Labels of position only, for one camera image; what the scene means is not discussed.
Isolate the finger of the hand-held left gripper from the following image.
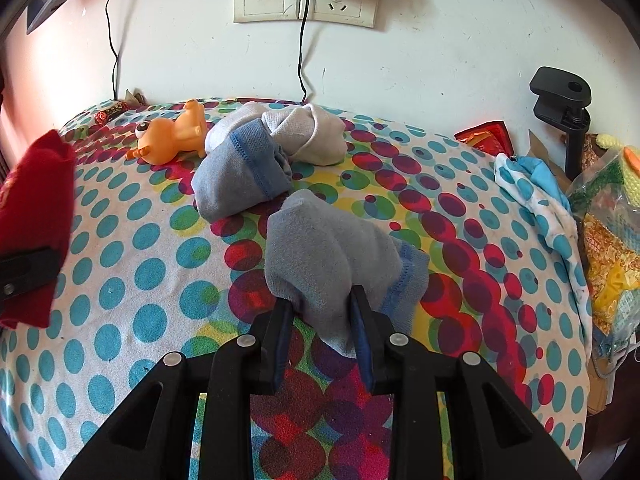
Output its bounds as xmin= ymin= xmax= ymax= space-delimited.
xmin=0 ymin=247 xmax=57 ymax=313

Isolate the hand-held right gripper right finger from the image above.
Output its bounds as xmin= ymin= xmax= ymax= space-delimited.
xmin=349 ymin=285 xmax=583 ymax=480

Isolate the orange plastic toy figure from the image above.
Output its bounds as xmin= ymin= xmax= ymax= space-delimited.
xmin=134 ymin=100 xmax=210 ymax=166

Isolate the blue and white cloth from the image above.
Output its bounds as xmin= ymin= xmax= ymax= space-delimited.
xmin=494 ymin=152 xmax=593 ymax=331

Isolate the clear plastic bag of goods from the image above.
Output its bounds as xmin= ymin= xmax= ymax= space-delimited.
xmin=567 ymin=150 xmax=640 ymax=361

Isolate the red snack packet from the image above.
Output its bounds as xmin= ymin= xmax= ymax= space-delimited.
xmin=454 ymin=120 xmax=516 ymax=156

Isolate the black monitor cable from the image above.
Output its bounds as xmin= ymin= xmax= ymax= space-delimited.
xmin=105 ymin=0 xmax=122 ymax=101

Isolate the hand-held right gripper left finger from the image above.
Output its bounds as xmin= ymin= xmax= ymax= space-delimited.
xmin=60 ymin=300 xmax=296 ymax=480

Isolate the polka dot cloth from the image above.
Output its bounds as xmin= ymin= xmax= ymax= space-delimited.
xmin=0 ymin=97 xmax=593 ymax=480

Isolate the red sock with gold print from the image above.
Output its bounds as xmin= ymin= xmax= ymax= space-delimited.
xmin=0 ymin=130 xmax=77 ymax=330

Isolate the yellow knitted toy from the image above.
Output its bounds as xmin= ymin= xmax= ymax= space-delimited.
xmin=595 ymin=132 xmax=640 ymax=186

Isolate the black adapter cable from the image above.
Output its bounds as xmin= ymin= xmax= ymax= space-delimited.
xmin=298 ymin=0 xmax=311 ymax=104

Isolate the white and grey sock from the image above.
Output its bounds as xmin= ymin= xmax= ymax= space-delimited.
xmin=262 ymin=103 xmax=347 ymax=167

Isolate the black clamp mount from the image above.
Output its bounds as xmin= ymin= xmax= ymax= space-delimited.
xmin=529 ymin=66 xmax=593 ymax=181

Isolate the red wrapped candy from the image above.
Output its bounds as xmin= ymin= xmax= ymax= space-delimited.
xmin=95 ymin=101 xmax=129 ymax=126

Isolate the grey sock with blue trim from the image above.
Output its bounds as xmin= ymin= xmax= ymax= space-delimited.
xmin=265 ymin=190 xmax=431 ymax=358
xmin=192 ymin=101 xmax=296 ymax=221

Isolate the white power outlet plate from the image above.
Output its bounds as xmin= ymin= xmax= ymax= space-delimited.
xmin=298 ymin=0 xmax=381 ymax=28

